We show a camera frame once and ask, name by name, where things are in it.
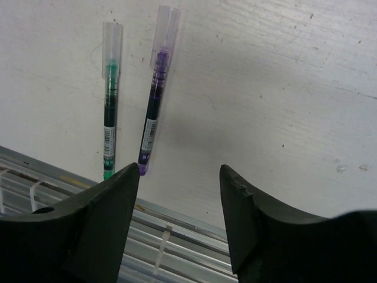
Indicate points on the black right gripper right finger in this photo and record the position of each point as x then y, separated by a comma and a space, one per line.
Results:
270, 241

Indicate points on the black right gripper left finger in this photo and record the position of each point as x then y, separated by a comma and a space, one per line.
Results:
79, 239

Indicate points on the green ink pen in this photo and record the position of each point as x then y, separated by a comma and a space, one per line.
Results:
111, 58

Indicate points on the purple ink pen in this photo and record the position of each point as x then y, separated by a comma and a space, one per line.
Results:
161, 54

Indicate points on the aluminium frame rail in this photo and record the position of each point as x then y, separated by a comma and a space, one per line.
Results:
162, 245

